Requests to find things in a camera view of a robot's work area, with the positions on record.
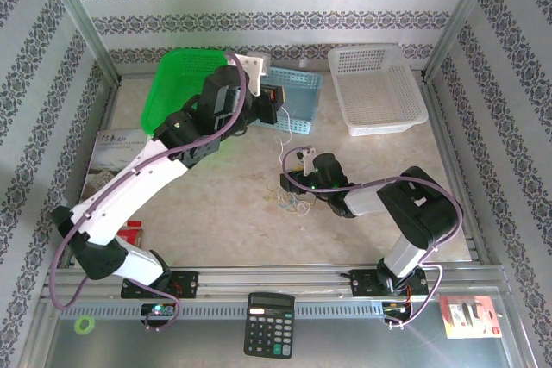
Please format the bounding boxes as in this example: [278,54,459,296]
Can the small right controller board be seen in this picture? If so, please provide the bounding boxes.
[382,301,413,322]

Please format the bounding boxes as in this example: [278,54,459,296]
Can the small left controller board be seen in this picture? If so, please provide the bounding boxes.
[141,303,176,322]

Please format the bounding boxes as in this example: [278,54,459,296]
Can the picture book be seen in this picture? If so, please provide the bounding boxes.
[79,128,152,206]

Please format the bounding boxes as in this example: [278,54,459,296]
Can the black desk calculator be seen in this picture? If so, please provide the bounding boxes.
[243,292,297,359]

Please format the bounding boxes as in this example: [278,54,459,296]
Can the light blue plastic basket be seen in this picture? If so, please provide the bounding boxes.
[251,66,324,135]

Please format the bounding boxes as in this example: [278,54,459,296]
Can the grey slotted cable duct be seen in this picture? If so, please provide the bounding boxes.
[58,301,411,322]

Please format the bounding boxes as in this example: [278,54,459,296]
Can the aluminium mounting rail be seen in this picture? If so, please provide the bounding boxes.
[41,266,514,303]

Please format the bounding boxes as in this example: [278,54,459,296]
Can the red flat package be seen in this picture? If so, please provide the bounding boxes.
[116,226,146,249]

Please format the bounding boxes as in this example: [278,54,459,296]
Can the white plastic basket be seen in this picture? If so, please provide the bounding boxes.
[327,43,430,138]

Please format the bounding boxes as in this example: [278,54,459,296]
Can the green tape roll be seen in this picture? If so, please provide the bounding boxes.
[73,315,97,336]

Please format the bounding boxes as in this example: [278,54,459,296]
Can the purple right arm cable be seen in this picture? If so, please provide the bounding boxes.
[281,145,466,329]

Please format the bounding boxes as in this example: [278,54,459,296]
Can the red blister pack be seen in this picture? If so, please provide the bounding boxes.
[438,295,503,340]

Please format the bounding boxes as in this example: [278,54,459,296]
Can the small controller board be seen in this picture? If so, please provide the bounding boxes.
[141,303,176,322]
[382,301,413,322]

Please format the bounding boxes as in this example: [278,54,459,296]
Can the green plastic basket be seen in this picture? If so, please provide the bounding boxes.
[141,47,235,139]

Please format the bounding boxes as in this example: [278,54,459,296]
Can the thin yellow cable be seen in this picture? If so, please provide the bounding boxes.
[264,185,286,204]

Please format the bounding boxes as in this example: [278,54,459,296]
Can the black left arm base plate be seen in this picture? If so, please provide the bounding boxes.
[120,271,200,300]

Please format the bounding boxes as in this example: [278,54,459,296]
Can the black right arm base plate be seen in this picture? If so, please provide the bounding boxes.
[348,268,430,299]

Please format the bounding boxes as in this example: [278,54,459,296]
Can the aluminium frame post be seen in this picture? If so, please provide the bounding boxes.
[36,0,124,83]
[422,0,505,81]

